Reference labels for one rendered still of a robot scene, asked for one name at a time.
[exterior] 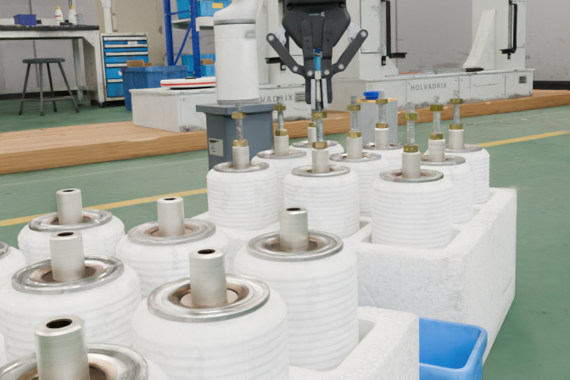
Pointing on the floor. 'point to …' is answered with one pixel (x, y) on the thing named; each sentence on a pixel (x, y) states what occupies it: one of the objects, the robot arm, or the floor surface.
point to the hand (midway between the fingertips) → (318, 93)
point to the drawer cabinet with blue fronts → (111, 64)
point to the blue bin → (450, 350)
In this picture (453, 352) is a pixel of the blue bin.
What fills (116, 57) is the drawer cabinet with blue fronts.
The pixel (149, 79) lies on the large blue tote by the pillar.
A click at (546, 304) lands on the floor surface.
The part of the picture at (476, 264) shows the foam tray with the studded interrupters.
